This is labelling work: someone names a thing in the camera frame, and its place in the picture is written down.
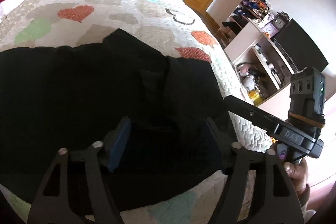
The black pants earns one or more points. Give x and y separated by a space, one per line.
53 98

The right hand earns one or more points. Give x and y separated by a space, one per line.
299 175

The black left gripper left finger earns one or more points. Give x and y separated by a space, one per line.
51 203

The white quilt with hearts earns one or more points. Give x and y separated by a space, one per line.
168 26

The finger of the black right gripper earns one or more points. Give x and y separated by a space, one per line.
256 116

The ornate desk clock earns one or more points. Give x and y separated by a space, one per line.
281 20

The white shelving unit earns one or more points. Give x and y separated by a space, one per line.
246 37

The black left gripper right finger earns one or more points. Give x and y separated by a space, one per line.
257 189

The black television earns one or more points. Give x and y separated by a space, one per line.
299 47

